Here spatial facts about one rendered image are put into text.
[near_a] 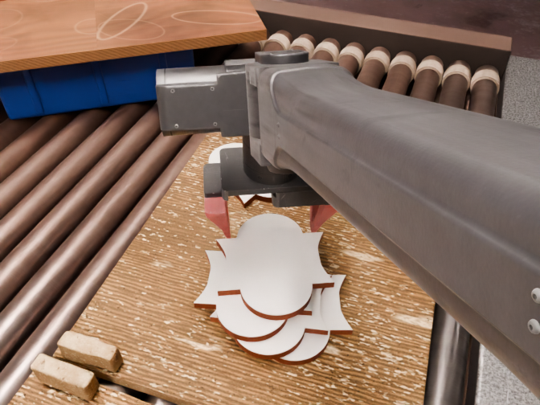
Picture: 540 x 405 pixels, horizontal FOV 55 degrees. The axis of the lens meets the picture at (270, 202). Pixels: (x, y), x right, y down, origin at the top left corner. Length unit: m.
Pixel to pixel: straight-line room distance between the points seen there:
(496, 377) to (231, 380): 0.26
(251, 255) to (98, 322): 0.17
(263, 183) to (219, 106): 0.11
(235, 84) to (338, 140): 0.22
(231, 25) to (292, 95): 0.56
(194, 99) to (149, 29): 0.44
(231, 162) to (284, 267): 0.12
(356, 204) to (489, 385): 0.40
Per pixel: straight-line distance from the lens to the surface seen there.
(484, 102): 0.94
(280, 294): 0.51
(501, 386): 0.58
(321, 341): 0.52
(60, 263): 0.66
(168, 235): 0.63
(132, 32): 0.84
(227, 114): 0.42
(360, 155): 0.19
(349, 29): 1.07
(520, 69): 1.07
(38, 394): 0.55
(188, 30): 0.83
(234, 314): 0.51
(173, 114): 0.42
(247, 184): 0.49
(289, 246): 0.55
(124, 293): 0.59
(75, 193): 0.74
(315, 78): 0.31
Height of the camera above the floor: 1.39
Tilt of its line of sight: 44 degrees down
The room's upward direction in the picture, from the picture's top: straight up
